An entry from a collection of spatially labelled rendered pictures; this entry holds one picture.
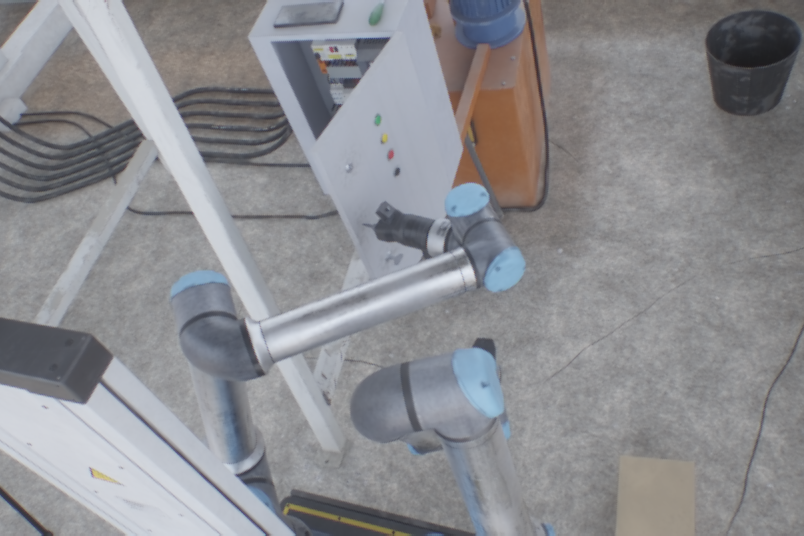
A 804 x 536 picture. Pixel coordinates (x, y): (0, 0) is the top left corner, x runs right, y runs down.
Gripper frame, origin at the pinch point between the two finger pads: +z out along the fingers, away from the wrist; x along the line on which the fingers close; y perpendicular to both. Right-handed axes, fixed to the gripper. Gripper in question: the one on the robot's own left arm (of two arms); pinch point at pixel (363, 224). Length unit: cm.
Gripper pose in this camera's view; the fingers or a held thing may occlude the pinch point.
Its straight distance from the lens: 195.2
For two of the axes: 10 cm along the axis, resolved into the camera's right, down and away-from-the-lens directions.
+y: -2.5, -6.0, -7.6
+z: -8.6, -2.3, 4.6
